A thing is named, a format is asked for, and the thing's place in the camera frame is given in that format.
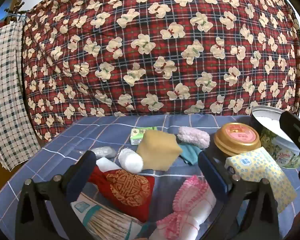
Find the teal cloth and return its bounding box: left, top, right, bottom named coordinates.
left=178, top=144, right=202, bottom=166

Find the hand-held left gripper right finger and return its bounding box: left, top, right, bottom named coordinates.
left=198, top=150, right=282, bottom=240

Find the gold lidded jar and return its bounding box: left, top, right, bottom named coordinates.
left=213, top=122, right=262, bottom=158

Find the round cookie tin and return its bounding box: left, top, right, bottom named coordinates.
left=251, top=106, right=300, bottom=169

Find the pink frilled white cloth bundle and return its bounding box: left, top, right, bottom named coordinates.
left=149, top=175, right=217, bottom=240

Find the red gold embroidered pouch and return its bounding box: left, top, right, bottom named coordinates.
left=87, top=166, right=155, bottom=223

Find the yellow sponge block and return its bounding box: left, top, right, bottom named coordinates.
left=136, top=130, right=182, bottom=172

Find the cotton swabs pack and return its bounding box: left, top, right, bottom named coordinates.
left=70, top=192, right=150, bottom=240

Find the green white checked cloth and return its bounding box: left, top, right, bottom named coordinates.
left=0, top=21, right=42, bottom=172

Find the red plaid bear blanket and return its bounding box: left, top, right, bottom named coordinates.
left=21, top=0, right=300, bottom=143

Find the yellow dotted tissue pack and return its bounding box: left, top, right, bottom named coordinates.
left=224, top=147, right=297, bottom=214

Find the wooden coat rack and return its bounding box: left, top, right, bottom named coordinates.
left=4, top=0, right=27, bottom=22

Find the white cotton pad roll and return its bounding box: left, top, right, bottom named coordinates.
left=118, top=148, right=144, bottom=173

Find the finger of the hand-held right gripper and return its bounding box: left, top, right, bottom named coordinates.
left=279, top=111, right=300, bottom=193

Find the blue plaid bed sheet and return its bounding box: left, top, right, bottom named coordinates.
left=0, top=114, right=300, bottom=240

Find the small green tissue packet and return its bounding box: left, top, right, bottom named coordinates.
left=130, top=127, right=157, bottom=145

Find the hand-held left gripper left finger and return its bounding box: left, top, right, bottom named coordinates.
left=15, top=150, right=98, bottom=240

